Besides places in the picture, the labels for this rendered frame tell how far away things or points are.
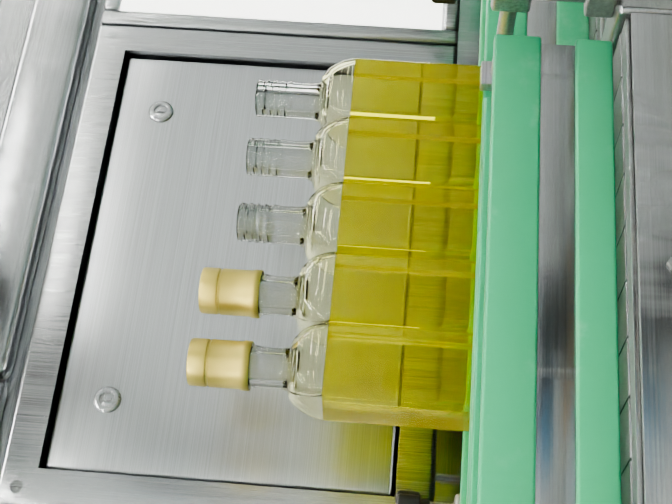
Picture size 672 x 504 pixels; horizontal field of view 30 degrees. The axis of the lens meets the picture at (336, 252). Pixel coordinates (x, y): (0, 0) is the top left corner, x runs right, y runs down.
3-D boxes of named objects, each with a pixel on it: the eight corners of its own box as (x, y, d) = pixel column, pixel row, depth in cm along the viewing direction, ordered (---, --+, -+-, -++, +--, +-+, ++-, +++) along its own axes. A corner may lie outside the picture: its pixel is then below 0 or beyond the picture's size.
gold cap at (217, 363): (256, 341, 91) (196, 336, 91) (250, 340, 87) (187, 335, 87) (252, 390, 90) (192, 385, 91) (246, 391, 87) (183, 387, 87)
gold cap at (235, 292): (259, 327, 92) (200, 323, 92) (265, 287, 94) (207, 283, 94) (256, 301, 89) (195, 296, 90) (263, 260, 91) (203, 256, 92)
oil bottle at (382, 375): (583, 371, 91) (291, 349, 92) (596, 337, 86) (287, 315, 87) (584, 444, 88) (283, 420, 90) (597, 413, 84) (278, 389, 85)
